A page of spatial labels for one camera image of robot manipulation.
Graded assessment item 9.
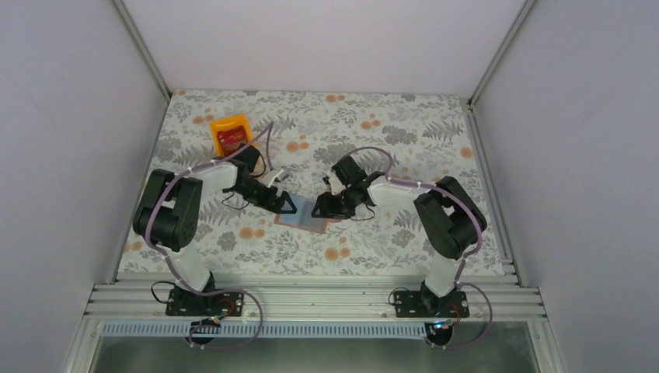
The tan leather card holder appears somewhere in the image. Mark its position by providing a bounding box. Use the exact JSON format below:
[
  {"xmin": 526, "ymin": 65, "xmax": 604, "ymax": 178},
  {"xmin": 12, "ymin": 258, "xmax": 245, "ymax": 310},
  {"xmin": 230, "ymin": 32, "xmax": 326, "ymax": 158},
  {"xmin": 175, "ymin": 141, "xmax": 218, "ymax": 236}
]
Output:
[{"xmin": 274, "ymin": 195, "xmax": 330, "ymax": 234}]

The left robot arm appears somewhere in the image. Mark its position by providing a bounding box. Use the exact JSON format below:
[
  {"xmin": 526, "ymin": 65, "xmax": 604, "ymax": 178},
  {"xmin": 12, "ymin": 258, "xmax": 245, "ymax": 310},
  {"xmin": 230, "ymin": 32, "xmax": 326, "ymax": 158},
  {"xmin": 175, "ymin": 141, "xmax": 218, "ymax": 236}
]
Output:
[{"xmin": 132, "ymin": 152, "xmax": 298, "ymax": 297}]

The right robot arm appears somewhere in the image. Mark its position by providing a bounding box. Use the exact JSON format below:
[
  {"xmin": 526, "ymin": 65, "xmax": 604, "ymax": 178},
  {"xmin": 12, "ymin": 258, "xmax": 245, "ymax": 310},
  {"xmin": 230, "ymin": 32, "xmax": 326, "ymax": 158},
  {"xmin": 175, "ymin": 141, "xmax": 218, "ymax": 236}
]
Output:
[{"xmin": 311, "ymin": 155, "xmax": 487, "ymax": 309}]

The red VIP card in bin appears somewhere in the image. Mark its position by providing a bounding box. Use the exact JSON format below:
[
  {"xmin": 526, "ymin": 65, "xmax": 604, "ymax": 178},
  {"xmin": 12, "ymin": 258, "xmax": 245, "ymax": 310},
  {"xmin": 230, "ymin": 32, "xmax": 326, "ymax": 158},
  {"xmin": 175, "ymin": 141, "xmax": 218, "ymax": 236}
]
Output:
[{"xmin": 217, "ymin": 127, "xmax": 249, "ymax": 148}]

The yellow plastic bin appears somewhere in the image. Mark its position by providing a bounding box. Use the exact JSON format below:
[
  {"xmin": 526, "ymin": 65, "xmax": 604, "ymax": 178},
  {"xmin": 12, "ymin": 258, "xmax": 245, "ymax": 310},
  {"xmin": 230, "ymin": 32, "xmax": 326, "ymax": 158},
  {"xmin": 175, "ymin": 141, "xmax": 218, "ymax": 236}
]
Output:
[{"xmin": 210, "ymin": 113, "xmax": 253, "ymax": 157}]

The floral table cloth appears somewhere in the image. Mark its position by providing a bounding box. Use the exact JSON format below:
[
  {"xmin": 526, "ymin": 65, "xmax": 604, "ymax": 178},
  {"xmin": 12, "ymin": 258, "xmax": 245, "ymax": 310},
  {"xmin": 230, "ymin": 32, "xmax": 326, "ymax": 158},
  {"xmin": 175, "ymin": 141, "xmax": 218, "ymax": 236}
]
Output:
[{"xmin": 151, "ymin": 90, "xmax": 488, "ymax": 275}]

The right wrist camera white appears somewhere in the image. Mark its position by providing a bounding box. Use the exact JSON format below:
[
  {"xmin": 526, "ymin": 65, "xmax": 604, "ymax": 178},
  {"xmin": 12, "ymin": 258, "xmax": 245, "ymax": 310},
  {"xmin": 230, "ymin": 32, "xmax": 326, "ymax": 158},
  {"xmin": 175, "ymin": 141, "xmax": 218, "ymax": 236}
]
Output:
[{"xmin": 323, "ymin": 173, "xmax": 345, "ymax": 195}]

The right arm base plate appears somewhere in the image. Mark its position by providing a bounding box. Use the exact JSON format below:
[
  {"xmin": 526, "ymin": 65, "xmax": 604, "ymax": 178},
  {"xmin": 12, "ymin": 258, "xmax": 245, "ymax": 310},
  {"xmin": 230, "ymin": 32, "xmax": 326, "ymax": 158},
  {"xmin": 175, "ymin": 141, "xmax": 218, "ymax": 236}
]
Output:
[{"xmin": 392, "ymin": 290, "xmax": 470, "ymax": 319}]

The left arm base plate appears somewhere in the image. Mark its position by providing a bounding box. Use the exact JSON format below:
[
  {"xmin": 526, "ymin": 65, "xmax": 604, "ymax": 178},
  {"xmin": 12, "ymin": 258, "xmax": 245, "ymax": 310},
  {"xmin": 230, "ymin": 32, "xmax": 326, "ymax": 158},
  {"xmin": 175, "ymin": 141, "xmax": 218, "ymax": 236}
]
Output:
[{"xmin": 165, "ymin": 288, "xmax": 244, "ymax": 317}]

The aluminium rail frame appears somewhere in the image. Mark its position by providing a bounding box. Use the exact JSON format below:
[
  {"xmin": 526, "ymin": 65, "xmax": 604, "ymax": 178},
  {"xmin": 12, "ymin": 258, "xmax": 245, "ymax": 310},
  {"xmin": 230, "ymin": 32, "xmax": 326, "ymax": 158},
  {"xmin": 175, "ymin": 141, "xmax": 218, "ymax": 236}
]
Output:
[{"xmin": 84, "ymin": 273, "xmax": 547, "ymax": 340}]

